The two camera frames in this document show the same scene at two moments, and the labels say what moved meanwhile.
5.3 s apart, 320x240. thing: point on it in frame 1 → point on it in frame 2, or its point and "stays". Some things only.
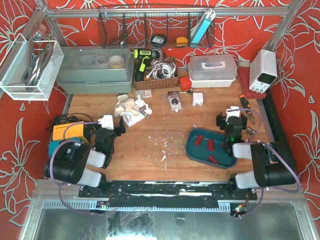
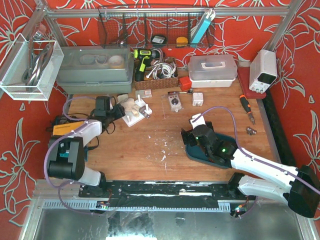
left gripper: x=119 y=128 → x=119 y=110
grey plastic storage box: x=95 y=70 stays
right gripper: x=222 y=121 → x=187 y=136
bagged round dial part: x=176 y=105 stays
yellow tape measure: x=181 y=42 stays
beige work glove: x=125 y=104 stays
